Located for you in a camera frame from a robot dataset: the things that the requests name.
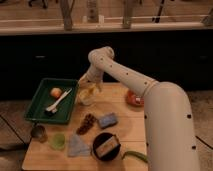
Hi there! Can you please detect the blue sponge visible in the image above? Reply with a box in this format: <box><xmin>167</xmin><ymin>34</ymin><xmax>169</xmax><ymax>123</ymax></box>
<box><xmin>98</xmin><ymin>113</ymin><xmax>118</xmax><ymax>129</ymax></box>

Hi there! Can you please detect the green plastic tray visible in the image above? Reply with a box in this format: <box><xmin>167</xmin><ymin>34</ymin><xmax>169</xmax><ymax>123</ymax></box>
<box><xmin>24</xmin><ymin>78</ymin><xmax>78</xmax><ymax>124</ymax></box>

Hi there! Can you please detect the white dish brush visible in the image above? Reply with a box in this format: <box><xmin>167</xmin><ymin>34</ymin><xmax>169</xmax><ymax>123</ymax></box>
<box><xmin>45</xmin><ymin>89</ymin><xmax>71</xmax><ymax>115</ymax></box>

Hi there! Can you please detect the wooden board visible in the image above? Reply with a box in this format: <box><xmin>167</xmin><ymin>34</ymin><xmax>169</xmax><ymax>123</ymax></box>
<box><xmin>21</xmin><ymin>82</ymin><xmax>149</xmax><ymax>171</ymax></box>

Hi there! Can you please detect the black bowl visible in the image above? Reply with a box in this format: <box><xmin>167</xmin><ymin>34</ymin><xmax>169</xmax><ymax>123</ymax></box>
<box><xmin>92</xmin><ymin>132</ymin><xmax>121</xmax><ymax>161</ymax></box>

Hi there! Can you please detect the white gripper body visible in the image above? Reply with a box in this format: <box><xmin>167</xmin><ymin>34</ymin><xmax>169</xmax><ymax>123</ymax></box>
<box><xmin>78</xmin><ymin>66</ymin><xmax>104</xmax><ymax>91</ymax></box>

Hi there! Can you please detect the wooden block in bowl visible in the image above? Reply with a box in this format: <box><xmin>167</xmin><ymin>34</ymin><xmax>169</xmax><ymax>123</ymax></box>
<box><xmin>96</xmin><ymin>136</ymin><xmax>119</xmax><ymax>157</ymax></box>

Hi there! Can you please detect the metal cup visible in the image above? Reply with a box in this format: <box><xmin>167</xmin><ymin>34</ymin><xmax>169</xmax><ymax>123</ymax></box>
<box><xmin>31</xmin><ymin>125</ymin><xmax>47</xmax><ymax>143</ymax></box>

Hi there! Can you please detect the orange fruit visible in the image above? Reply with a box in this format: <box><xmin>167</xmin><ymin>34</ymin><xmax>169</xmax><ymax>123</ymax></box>
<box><xmin>50</xmin><ymin>87</ymin><xmax>62</xmax><ymax>99</ymax></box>

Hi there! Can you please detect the green plastic cup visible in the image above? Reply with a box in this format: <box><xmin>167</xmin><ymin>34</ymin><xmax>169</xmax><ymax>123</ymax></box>
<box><xmin>50</xmin><ymin>133</ymin><xmax>65</xmax><ymax>150</ymax></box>

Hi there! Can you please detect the red plate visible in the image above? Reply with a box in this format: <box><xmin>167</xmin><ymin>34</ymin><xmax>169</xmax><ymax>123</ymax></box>
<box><xmin>125</xmin><ymin>90</ymin><xmax>144</xmax><ymax>107</ymax></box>

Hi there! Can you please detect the blue cloth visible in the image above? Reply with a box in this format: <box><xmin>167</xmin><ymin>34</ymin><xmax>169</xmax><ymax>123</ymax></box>
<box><xmin>68</xmin><ymin>134</ymin><xmax>91</xmax><ymax>157</ymax></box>

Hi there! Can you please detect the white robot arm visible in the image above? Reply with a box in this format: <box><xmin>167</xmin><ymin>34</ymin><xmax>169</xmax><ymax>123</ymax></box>
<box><xmin>80</xmin><ymin>46</ymin><xmax>200</xmax><ymax>171</ymax></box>

